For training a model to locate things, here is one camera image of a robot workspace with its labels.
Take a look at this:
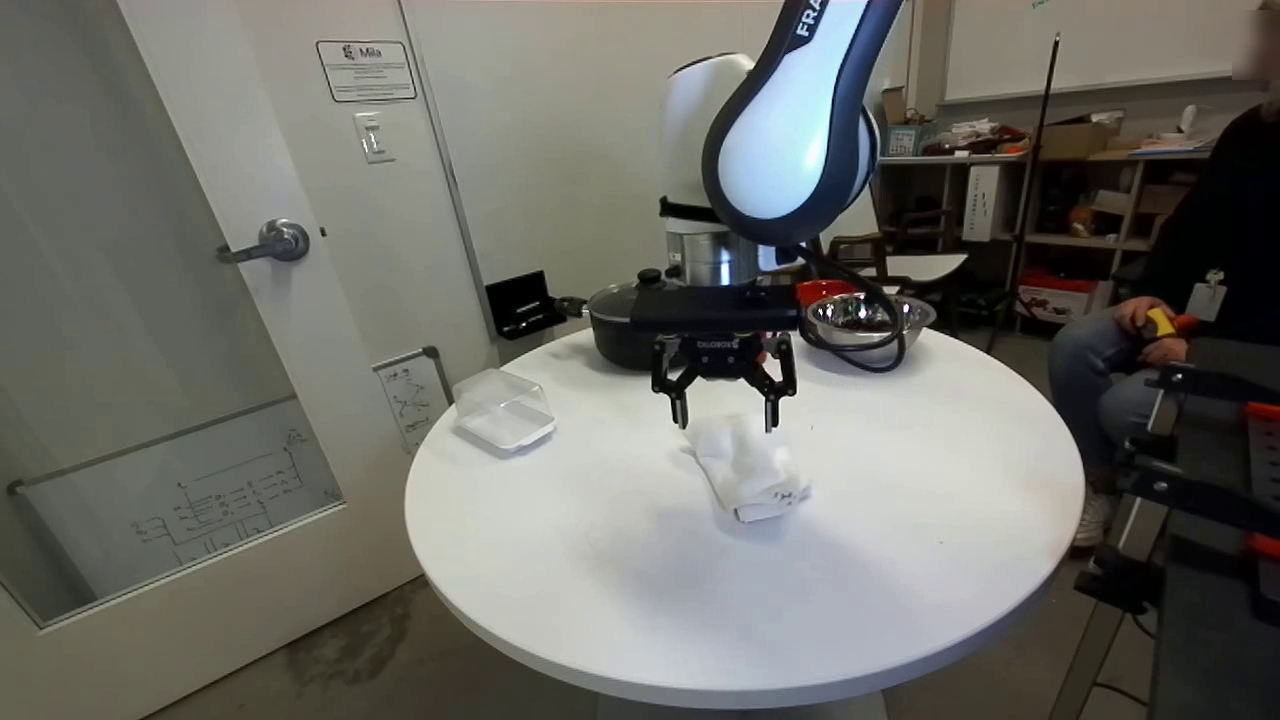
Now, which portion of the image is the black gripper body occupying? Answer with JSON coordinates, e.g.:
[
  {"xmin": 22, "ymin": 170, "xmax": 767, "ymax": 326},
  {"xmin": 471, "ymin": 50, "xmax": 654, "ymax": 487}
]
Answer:
[{"xmin": 660, "ymin": 329, "xmax": 798, "ymax": 380}]

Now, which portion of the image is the white towel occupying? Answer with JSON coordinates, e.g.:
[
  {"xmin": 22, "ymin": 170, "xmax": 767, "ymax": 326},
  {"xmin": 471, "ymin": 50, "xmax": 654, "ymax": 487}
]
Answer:
[{"xmin": 687, "ymin": 416, "xmax": 813, "ymax": 525}]

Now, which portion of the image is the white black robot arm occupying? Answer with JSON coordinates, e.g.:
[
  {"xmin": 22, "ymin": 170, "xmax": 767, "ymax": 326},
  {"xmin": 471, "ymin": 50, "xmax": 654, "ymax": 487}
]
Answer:
[{"xmin": 635, "ymin": 0, "xmax": 901, "ymax": 430}]

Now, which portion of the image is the black pot with lid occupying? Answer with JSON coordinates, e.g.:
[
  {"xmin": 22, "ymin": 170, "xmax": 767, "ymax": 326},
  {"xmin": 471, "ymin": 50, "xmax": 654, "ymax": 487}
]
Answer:
[{"xmin": 590, "ymin": 267, "xmax": 800, "ymax": 367}]

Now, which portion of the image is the red bowl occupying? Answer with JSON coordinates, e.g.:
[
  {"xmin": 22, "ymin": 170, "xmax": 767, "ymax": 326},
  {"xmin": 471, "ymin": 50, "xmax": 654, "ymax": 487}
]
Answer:
[{"xmin": 793, "ymin": 282, "xmax": 858, "ymax": 313}]

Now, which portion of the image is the steel mixing bowl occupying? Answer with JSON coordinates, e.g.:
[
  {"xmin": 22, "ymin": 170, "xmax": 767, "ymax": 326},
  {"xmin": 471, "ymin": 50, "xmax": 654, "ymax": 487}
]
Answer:
[{"xmin": 803, "ymin": 291, "xmax": 937, "ymax": 357}]

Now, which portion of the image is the round white table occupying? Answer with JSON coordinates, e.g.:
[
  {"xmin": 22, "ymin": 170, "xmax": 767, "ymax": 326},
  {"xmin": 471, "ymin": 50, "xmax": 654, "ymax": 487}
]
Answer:
[{"xmin": 404, "ymin": 333, "xmax": 1084, "ymax": 709}]

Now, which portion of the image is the storage shelf unit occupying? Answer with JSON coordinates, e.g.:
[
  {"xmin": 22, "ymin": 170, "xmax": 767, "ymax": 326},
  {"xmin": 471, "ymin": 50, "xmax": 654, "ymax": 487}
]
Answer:
[{"xmin": 933, "ymin": 136, "xmax": 1212, "ymax": 333}]

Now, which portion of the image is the seated person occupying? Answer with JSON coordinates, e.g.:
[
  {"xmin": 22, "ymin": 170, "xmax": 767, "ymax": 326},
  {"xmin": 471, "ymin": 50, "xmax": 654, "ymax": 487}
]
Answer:
[{"xmin": 1049, "ymin": 0, "xmax": 1280, "ymax": 552}]

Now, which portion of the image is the white door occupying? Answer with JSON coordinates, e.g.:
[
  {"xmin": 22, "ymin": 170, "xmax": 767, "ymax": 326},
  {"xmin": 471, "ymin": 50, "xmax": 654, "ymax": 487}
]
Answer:
[{"xmin": 0, "ymin": 0, "xmax": 414, "ymax": 720}]

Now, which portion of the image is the black box on wall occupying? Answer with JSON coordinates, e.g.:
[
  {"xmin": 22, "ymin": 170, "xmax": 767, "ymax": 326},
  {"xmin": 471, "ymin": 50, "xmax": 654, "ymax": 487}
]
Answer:
[{"xmin": 487, "ymin": 274, "xmax": 566, "ymax": 342}]

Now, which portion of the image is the metal door handle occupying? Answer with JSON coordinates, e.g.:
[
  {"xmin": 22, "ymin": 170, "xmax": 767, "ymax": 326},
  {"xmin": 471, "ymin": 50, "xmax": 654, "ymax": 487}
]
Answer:
[{"xmin": 217, "ymin": 219, "xmax": 312, "ymax": 265}]

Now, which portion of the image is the wall sign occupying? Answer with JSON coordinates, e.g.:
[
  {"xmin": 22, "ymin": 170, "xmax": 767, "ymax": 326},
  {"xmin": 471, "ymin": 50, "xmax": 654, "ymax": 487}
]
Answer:
[{"xmin": 318, "ymin": 39, "xmax": 416, "ymax": 103}]

